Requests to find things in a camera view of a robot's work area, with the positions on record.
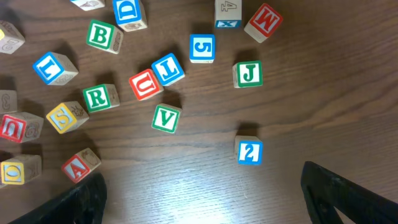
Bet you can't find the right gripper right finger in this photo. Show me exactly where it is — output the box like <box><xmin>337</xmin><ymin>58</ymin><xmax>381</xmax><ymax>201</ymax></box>
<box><xmin>300</xmin><ymin>161</ymin><xmax>397</xmax><ymax>224</ymax></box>

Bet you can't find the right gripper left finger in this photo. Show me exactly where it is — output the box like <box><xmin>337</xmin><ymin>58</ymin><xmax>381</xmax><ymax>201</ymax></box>
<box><xmin>11</xmin><ymin>173</ymin><xmax>107</xmax><ymax>224</ymax></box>

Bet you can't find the yellow O block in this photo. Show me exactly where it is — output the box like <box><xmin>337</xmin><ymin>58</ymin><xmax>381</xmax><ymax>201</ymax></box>
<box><xmin>1</xmin><ymin>154</ymin><xmax>42</xmax><ymax>185</ymax></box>

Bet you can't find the green R block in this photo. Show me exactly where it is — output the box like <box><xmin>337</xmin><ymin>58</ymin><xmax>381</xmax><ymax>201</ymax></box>
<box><xmin>83</xmin><ymin>84</ymin><xmax>120</xmax><ymax>113</ymax></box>

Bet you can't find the blue l block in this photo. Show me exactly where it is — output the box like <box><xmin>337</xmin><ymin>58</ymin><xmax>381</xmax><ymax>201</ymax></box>
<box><xmin>151</xmin><ymin>53</ymin><xmax>185</xmax><ymax>86</ymax></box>
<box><xmin>32</xmin><ymin>52</ymin><xmax>79</xmax><ymax>86</ymax></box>

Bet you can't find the red A block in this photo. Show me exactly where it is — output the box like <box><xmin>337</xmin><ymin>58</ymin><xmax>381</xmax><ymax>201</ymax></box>
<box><xmin>62</xmin><ymin>148</ymin><xmax>101</xmax><ymax>183</ymax></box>

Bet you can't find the blue 2 block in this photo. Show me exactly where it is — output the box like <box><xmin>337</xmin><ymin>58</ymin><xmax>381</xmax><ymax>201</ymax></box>
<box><xmin>234</xmin><ymin>135</ymin><xmax>263</xmax><ymax>166</ymax></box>

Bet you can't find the yellow S block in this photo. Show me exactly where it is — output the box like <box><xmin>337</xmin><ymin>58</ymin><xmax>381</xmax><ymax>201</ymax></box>
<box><xmin>46</xmin><ymin>101</ymin><xmax>89</xmax><ymax>134</ymax></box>

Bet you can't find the red U block left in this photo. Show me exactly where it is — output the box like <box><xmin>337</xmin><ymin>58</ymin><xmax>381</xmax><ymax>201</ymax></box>
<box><xmin>1</xmin><ymin>112</ymin><xmax>44</xmax><ymax>143</ymax></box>

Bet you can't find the red u block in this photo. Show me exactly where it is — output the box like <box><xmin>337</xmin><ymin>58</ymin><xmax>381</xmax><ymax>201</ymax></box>
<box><xmin>1</xmin><ymin>112</ymin><xmax>44</xmax><ymax>143</ymax></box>
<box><xmin>129</xmin><ymin>69</ymin><xmax>164</xmax><ymax>101</ymax></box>

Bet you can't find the green V block right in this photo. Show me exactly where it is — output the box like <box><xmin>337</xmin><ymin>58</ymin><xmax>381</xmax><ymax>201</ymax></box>
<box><xmin>151</xmin><ymin>103</ymin><xmax>182</xmax><ymax>134</ymax></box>

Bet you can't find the blue P block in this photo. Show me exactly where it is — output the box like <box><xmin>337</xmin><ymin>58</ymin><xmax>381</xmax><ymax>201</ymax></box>
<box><xmin>0</xmin><ymin>90</ymin><xmax>17</xmax><ymax>114</ymax></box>

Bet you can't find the red U block right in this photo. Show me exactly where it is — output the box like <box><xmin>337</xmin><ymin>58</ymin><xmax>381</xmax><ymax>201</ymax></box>
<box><xmin>129</xmin><ymin>69</ymin><xmax>164</xmax><ymax>101</ymax></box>

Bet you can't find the green J block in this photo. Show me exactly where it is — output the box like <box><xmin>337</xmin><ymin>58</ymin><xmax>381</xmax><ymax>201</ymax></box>
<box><xmin>233</xmin><ymin>60</ymin><xmax>263</xmax><ymax>88</ymax></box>

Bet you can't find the green B block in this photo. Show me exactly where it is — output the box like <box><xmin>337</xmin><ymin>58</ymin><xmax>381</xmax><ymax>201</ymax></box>
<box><xmin>86</xmin><ymin>20</ymin><xmax>124</xmax><ymax>54</ymax></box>

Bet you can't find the red M block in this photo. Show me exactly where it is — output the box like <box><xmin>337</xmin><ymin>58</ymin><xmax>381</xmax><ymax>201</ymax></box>
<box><xmin>244</xmin><ymin>3</ymin><xmax>283</xmax><ymax>43</ymax></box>

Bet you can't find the yellow block top right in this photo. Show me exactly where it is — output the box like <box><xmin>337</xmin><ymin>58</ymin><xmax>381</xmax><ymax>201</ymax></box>
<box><xmin>1</xmin><ymin>21</ymin><xmax>25</xmax><ymax>54</ymax></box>

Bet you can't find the blue 5 block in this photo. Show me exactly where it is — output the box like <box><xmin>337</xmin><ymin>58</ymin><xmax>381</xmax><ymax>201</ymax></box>
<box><xmin>189</xmin><ymin>34</ymin><xmax>216</xmax><ymax>63</ymax></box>

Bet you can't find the blue D block upper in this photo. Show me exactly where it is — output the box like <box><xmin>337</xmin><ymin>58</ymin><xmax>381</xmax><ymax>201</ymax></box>
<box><xmin>113</xmin><ymin>0</ymin><xmax>148</xmax><ymax>32</ymax></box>

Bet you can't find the blue d block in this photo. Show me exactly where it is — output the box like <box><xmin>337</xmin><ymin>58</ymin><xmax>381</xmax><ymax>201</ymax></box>
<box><xmin>70</xmin><ymin>0</ymin><xmax>106</xmax><ymax>11</ymax></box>
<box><xmin>113</xmin><ymin>0</ymin><xmax>148</xmax><ymax>32</ymax></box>

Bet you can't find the blue D block lower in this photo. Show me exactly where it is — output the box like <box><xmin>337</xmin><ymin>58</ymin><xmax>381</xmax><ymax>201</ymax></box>
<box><xmin>70</xmin><ymin>0</ymin><xmax>106</xmax><ymax>11</ymax></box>

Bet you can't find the blue X block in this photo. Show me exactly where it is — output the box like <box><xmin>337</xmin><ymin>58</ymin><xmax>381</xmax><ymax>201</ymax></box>
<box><xmin>215</xmin><ymin>0</ymin><xmax>243</xmax><ymax>29</ymax></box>

